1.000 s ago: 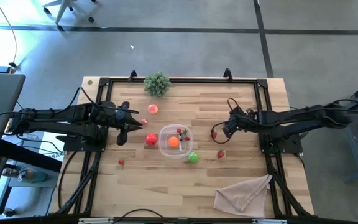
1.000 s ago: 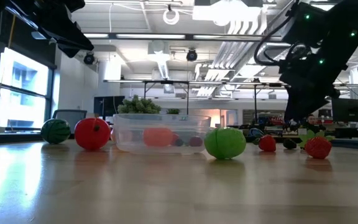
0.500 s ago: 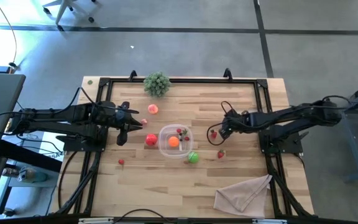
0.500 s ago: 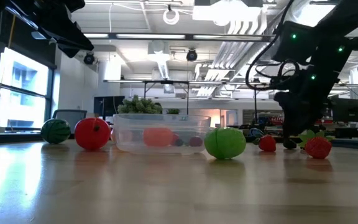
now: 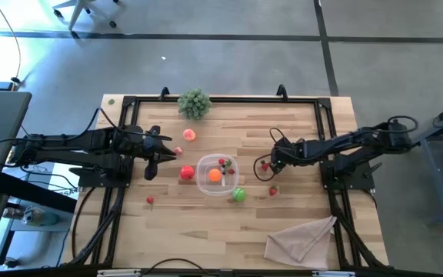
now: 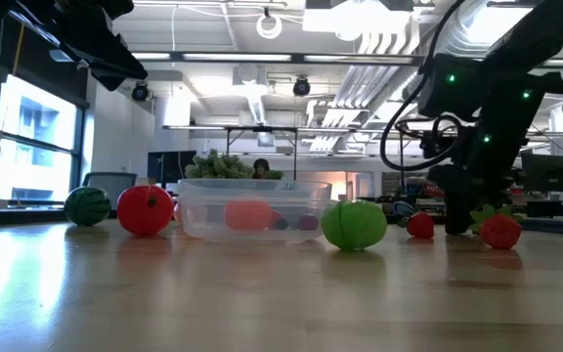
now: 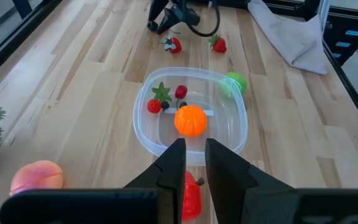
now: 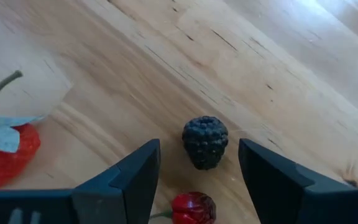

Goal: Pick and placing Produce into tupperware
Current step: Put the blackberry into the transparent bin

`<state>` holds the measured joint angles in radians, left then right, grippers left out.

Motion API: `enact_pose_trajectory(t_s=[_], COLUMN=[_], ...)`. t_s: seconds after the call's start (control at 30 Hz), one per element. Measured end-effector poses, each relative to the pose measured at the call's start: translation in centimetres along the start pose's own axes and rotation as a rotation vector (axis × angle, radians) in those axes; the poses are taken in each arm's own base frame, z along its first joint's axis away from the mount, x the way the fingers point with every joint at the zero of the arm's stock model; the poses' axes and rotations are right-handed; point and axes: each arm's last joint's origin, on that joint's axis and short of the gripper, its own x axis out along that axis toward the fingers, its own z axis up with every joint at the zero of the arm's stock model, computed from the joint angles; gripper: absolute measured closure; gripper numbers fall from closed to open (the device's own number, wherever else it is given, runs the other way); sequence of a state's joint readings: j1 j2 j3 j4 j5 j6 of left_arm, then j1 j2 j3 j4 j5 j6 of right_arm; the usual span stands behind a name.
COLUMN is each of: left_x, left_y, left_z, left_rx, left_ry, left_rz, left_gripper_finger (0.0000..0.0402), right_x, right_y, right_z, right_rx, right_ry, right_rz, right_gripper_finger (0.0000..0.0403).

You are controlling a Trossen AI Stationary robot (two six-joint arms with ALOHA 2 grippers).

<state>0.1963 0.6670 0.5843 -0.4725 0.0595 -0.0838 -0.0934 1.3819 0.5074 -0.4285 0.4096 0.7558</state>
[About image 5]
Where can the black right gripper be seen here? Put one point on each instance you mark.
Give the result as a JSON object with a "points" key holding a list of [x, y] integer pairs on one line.
{"points": [[292, 152]]}

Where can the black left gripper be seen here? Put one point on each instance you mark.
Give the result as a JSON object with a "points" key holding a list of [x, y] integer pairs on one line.
{"points": [[140, 144]]}

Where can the red strawberry dark green leaves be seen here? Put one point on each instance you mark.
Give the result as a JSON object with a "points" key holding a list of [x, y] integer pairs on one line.
{"points": [[265, 166]]}

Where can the small toy peach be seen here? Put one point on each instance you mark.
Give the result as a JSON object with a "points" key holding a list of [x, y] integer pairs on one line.
{"points": [[177, 150]]}

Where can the red strawberry pale green leaves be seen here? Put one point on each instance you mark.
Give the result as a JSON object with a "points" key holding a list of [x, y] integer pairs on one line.
{"points": [[272, 191]]}

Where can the large toy peach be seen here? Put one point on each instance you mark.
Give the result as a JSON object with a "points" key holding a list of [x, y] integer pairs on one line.
{"points": [[189, 135]]}

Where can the small red toy strawberry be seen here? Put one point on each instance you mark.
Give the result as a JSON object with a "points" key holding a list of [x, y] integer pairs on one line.
{"points": [[231, 171]]}

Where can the green toy cabbage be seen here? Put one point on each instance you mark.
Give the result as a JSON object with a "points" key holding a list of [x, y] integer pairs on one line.
{"points": [[239, 195]]}

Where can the orange toy mandarin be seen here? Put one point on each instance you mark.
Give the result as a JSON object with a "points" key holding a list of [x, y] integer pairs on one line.
{"points": [[215, 175]]}

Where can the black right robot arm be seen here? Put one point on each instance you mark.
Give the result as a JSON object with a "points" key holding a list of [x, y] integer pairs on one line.
{"points": [[340, 144]]}

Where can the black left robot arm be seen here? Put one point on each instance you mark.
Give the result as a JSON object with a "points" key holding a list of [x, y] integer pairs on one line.
{"points": [[71, 148]]}

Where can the clear plastic tupperware container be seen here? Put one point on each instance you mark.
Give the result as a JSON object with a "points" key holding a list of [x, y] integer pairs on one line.
{"points": [[210, 189]]}

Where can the beige cloth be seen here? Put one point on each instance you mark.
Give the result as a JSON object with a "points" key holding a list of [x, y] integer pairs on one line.
{"points": [[302, 242]]}

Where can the gray office chair white base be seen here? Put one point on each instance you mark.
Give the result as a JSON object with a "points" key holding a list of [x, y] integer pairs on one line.
{"points": [[79, 9]]}

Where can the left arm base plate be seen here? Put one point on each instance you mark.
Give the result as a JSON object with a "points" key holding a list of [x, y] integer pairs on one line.
{"points": [[90, 177]]}

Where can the black metal table frame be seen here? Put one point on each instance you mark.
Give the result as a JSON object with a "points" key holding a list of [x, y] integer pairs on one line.
{"points": [[244, 99]]}

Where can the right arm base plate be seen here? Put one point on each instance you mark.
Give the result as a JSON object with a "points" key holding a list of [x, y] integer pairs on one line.
{"points": [[356, 179]]}

